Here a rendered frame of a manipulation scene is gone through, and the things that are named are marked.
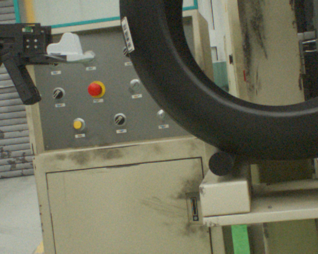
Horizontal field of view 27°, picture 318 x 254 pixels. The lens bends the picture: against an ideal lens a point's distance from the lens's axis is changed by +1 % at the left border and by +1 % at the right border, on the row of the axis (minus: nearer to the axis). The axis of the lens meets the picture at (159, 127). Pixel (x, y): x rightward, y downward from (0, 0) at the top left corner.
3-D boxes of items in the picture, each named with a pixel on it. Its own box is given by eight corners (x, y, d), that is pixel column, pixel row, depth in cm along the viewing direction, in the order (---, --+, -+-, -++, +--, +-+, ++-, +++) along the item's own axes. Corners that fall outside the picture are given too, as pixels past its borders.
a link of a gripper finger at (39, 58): (64, 54, 130) (20, 54, 131) (64, 62, 130) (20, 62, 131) (71, 55, 134) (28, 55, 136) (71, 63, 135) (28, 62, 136)
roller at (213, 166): (231, 132, 157) (242, 148, 157) (215, 143, 158) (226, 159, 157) (223, 147, 122) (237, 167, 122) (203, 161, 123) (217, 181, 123)
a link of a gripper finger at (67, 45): (90, 32, 130) (44, 32, 132) (90, 62, 131) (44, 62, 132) (94, 33, 133) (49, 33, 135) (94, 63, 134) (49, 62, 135)
